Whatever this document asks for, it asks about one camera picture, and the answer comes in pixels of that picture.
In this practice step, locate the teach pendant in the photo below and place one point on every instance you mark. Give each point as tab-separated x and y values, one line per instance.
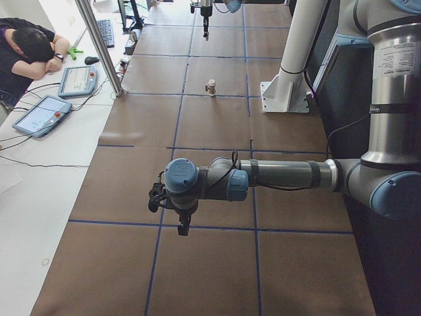
78	81
43	117

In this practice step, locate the black keyboard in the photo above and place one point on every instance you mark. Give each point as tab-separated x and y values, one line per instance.
106	30

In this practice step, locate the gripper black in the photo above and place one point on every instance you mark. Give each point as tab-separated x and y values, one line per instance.
206	12
184	212

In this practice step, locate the brass valve white PPR ends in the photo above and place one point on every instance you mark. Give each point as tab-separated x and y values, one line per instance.
210	87

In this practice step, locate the black computer mouse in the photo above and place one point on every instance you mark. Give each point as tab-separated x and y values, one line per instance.
89	60

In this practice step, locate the near teach pendant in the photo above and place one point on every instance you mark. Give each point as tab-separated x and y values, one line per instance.
43	117

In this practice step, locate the seated person black shirt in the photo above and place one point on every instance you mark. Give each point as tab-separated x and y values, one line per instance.
28	52

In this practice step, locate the white pedestal column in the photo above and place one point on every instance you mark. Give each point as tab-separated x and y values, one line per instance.
287	91

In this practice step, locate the far teach pendant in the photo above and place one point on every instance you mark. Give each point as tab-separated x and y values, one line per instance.
78	81

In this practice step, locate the green plastic clamp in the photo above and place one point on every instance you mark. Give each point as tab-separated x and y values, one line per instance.
73	51

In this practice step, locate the orange black connector strip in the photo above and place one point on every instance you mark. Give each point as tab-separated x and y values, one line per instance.
123	65

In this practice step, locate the aluminium frame post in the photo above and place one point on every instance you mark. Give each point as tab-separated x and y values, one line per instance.
88	16

